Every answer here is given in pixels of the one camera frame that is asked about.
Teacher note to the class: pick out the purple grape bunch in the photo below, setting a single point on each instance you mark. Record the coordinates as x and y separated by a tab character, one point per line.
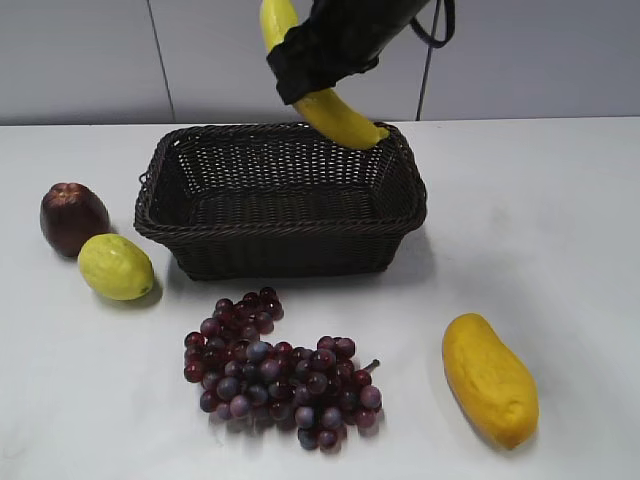
317	391

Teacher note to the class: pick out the dark red wax apple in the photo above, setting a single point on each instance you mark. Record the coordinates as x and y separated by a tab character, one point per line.
70	214

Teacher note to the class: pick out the yellow banana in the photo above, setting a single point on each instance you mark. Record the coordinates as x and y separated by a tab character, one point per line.
324	110

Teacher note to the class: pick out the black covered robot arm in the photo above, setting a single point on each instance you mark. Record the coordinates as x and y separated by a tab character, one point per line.
338	39

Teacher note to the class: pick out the yellow mango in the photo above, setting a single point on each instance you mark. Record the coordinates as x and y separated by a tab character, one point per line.
493	387

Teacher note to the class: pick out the yellow lemon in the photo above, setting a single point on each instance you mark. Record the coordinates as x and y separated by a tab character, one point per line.
115	267

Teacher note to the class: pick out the black wicker basket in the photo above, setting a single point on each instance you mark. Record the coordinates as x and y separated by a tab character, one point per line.
278	201

